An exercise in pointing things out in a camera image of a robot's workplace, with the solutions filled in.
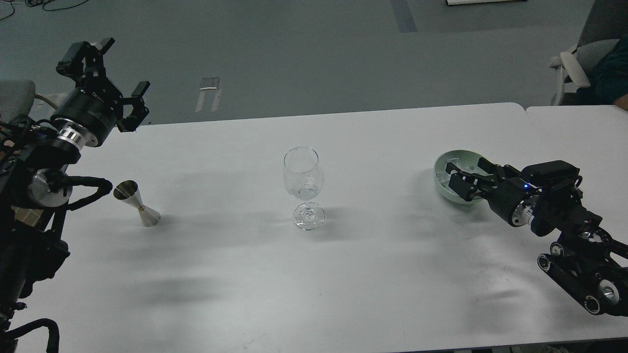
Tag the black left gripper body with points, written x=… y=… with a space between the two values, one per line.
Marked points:
x=97 y=108

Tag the clear wine glass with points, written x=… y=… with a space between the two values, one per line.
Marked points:
x=303 y=179

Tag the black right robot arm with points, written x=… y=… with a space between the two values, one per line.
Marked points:
x=546 y=197

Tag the steel double jigger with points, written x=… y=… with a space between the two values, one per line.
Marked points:
x=128 y=192

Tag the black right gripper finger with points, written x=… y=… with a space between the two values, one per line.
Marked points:
x=468 y=186
x=497 y=174

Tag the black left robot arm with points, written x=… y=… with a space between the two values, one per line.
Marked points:
x=39 y=140

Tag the person in teal shirt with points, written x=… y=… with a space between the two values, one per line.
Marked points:
x=608 y=79

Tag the grey white office chair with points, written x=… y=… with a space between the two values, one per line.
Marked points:
x=606 y=24

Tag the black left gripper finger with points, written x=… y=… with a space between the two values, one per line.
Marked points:
x=139 y=110
x=84 y=64

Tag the grey chair left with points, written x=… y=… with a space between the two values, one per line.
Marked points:
x=17 y=97

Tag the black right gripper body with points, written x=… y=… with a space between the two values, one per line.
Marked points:
x=513 y=200

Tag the checkered beige cushion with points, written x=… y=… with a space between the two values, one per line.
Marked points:
x=29 y=217

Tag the clear ice cubes pile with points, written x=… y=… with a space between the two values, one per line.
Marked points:
x=465 y=163

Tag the green bowl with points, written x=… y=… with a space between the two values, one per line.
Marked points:
x=444 y=191

